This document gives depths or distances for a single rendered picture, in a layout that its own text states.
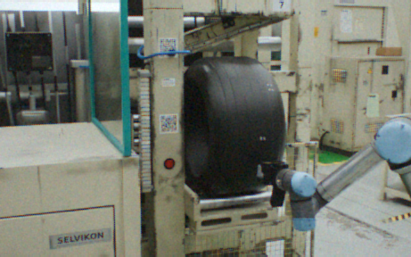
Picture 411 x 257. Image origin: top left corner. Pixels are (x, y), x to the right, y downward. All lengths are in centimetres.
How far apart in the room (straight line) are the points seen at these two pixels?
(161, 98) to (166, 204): 42
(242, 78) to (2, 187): 105
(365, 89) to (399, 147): 527
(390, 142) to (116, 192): 79
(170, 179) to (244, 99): 44
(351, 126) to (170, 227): 488
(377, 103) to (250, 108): 517
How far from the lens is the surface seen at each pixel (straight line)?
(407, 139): 160
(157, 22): 200
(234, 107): 193
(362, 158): 180
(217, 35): 250
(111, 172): 131
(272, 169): 189
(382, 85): 707
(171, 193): 211
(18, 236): 133
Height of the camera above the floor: 157
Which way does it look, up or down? 10 degrees down
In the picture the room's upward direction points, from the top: straight up
